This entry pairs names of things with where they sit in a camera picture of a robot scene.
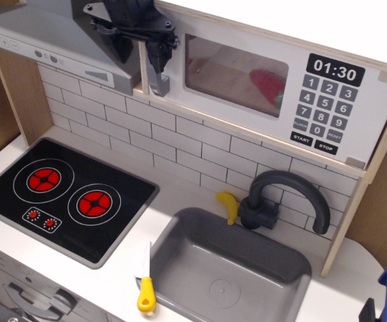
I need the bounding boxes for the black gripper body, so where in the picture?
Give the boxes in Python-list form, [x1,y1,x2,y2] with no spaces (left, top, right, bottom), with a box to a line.
[83,1,178,44]

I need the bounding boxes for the black clamp piece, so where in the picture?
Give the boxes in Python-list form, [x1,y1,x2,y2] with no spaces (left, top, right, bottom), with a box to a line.
[358,298,377,322]

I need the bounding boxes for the red toy pepper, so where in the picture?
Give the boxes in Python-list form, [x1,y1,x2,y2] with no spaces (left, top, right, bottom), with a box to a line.
[249,69,286,110]

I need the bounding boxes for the dark grey toy faucet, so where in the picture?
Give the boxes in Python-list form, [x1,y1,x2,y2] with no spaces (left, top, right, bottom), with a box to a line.
[237,170,331,235]

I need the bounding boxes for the black toy stovetop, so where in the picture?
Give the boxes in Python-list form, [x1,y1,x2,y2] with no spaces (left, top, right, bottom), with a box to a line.
[0,138,159,269]

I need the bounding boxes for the wooden toy kitchen cabinet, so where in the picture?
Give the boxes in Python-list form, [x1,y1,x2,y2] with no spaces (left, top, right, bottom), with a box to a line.
[0,0,387,278]

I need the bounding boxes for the yellow handled toy knife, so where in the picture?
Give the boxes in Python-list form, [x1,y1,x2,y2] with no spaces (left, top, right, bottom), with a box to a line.
[133,239,156,313]

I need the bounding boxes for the white toy microwave door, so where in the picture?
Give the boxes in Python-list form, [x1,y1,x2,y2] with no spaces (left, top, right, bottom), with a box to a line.
[158,3,387,169]

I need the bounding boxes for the grey microwave door handle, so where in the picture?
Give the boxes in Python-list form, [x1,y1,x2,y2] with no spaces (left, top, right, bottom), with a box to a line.
[146,64,170,97]

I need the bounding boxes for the grey toy sink basin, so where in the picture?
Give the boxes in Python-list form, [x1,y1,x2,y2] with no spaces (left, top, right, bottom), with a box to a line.
[150,208,312,321]

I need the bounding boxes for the yellow toy banana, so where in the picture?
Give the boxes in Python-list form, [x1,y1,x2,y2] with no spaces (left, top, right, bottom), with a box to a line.
[216,192,239,225]

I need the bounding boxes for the grey toy oven front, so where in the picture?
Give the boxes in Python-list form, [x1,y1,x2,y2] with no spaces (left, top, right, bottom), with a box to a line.
[0,250,118,321]

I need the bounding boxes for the grey range hood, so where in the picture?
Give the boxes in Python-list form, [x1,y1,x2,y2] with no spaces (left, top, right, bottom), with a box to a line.
[0,1,141,95]

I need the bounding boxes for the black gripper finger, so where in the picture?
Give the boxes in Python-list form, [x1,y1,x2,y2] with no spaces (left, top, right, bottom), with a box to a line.
[146,37,180,85]
[95,28,133,63]

